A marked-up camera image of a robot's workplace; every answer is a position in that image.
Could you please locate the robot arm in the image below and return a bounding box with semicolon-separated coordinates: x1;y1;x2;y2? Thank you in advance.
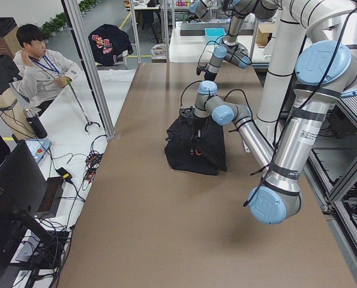
196;1;278;81
179;1;357;225

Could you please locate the aluminium frame post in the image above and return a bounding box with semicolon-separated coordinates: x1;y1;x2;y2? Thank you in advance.
61;0;115;140

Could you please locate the navy varsity jacket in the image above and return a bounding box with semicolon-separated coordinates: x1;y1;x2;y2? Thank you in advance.
88;24;134;66

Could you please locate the red black usb hub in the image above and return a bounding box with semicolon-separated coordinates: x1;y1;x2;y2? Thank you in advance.
83;151;103;182

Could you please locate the black Huawei monitor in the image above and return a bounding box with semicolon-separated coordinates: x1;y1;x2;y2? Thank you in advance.
0;141;51;276

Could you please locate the teach pendant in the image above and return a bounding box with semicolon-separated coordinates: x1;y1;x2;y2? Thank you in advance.
25;139;52;163

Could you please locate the white folded cloth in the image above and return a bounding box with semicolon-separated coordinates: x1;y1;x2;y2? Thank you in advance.
98;69;136;82

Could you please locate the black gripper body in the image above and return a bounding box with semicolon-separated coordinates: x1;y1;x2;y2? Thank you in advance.
196;65;217;81
179;106;205;128

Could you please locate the black t-shirt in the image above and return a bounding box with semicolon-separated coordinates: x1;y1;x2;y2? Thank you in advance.
164;118;227;175

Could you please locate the blue plastic bin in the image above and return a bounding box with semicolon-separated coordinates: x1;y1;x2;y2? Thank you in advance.
205;28;226;44

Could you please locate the black water bottle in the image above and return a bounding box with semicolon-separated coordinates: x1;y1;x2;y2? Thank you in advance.
23;107;47;139

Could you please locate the black power adapter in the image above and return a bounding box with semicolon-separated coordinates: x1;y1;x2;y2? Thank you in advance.
56;167;73;184

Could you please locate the seated person in grey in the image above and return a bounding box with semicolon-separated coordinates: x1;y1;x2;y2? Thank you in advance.
13;24;81;114

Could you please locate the reacher grabber tool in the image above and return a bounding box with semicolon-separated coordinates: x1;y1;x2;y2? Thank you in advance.
65;79;101;134

